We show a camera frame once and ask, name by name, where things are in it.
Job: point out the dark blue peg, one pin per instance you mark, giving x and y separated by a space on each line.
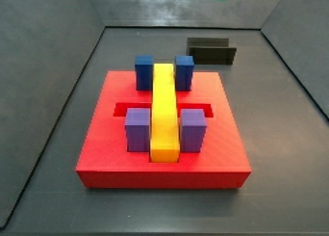
183 68
143 72

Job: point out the black angle bracket fixture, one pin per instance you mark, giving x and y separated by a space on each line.
210 51

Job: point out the purple right peg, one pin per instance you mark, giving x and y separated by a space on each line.
191 129

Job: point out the dark blue left peg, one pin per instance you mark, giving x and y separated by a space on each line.
143 72

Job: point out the purple left peg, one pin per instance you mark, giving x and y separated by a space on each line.
137 126

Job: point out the red base board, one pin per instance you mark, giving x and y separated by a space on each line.
107 166

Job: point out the yellow long bar block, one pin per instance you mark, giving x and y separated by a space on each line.
163 133

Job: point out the dark blue right peg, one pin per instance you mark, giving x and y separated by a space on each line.
183 68

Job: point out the purple peg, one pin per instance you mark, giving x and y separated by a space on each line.
137 126
191 129

